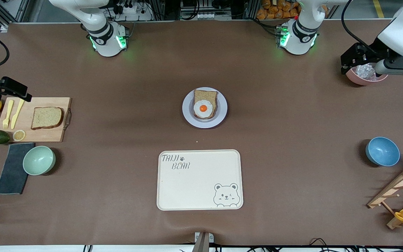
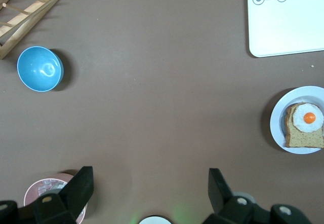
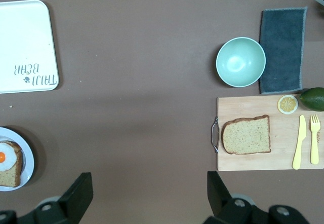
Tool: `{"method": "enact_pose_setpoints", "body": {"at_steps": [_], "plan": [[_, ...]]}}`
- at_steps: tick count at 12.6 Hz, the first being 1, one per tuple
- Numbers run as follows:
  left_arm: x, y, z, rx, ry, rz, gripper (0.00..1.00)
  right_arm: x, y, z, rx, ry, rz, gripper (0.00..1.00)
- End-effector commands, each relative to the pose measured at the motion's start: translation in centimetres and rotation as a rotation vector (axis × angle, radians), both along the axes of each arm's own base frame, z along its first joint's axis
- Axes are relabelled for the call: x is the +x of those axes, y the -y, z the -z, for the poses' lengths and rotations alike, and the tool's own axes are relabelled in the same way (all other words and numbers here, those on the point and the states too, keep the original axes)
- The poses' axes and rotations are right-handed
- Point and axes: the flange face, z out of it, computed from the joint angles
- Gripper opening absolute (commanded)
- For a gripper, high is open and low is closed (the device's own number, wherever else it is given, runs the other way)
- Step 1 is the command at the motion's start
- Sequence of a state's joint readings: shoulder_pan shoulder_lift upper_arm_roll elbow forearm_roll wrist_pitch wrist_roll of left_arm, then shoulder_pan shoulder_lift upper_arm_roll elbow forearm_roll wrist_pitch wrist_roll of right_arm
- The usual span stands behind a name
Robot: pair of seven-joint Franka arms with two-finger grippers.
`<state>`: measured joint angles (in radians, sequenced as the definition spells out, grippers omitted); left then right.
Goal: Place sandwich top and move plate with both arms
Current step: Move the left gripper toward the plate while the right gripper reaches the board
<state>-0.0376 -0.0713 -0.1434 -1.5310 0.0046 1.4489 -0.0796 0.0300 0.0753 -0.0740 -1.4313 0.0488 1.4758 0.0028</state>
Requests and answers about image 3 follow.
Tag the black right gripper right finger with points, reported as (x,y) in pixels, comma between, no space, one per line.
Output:
(217,196)

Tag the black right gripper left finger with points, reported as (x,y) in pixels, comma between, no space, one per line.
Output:
(78,196)

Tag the pale blue round plate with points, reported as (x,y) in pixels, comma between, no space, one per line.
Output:
(27,158)

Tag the plain brown bread slice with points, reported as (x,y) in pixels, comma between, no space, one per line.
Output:
(246,135)

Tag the fried egg toy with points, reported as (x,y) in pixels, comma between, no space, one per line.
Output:
(7,158)

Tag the wooden cutting board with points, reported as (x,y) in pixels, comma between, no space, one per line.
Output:
(278,145)

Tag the yellow plastic knife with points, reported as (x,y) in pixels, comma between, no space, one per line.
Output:
(300,143)

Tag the yellow plastic fork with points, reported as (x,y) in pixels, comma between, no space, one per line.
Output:
(314,145)

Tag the lemon slice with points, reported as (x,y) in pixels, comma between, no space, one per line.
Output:
(287,104)

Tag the mint green bowl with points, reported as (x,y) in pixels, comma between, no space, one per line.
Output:
(240,61)

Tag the green avocado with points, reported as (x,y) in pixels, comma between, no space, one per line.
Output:
(314,99)

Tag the dark grey cloth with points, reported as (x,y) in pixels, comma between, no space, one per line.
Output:
(283,51)

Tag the white bear print tray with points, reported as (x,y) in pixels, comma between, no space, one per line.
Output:
(25,44)

